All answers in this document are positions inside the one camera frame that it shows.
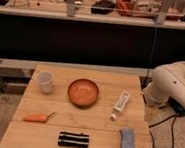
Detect hanging black cable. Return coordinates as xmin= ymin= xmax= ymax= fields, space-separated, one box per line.
xmin=141 ymin=21 xmax=159 ymax=89

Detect orange ceramic bowl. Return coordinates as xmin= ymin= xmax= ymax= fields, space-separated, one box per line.
xmin=68 ymin=78 xmax=99 ymax=107

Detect white tube bottle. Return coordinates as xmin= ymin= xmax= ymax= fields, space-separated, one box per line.
xmin=110 ymin=90 xmax=131 ymax=120

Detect right metal frame post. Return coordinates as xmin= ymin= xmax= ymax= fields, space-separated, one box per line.
xmin=155 ymin=0 xmax=171 ymax=25

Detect black object on bench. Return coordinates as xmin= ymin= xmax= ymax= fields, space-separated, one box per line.
xmin=91 ymin=0 xmax=115 ymax=15

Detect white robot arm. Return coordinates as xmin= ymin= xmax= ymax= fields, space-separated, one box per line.
xmin=143 ymin=61 xmax=185 ymax=108

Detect metal frame post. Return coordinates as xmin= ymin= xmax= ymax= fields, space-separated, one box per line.
xmin=155 ymin=0 xmax=171 ymax=25
xmin=66 ymin=0 xmax=75 ymax=17

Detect orange tool on bench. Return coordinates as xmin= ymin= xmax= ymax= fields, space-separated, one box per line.
xmin=116 ymin=0 xmax=131 ymax=16

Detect left metal frame post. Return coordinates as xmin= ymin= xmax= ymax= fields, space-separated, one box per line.
xmin=66 ymin=0 xmax=75 ymax=17

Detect black power box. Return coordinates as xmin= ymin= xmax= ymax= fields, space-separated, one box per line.
xmin=169 ymin=99 xmax=185 ymax=117

